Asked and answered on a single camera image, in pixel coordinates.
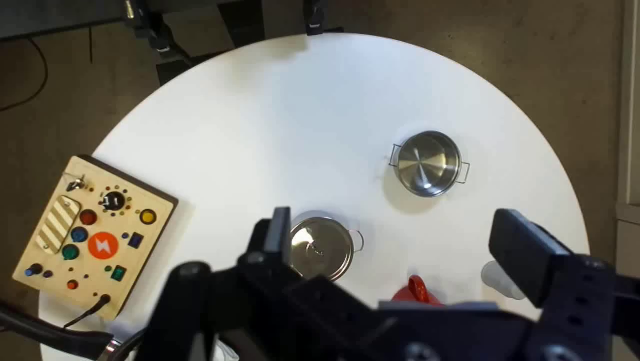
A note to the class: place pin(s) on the black metal frame leg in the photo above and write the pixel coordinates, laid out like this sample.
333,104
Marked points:
161,41
315,16

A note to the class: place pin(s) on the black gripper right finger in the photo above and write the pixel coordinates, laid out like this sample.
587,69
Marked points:
522,247

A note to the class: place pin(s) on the open steel pot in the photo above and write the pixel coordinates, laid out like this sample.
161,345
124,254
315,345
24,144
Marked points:
427,163

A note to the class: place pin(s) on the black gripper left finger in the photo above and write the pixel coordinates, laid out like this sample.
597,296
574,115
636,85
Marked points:
280,232

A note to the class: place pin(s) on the wooden button control board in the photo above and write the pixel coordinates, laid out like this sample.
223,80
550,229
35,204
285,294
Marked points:
93,233

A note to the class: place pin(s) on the red enamel mug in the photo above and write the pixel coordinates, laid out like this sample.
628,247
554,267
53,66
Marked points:
416,292

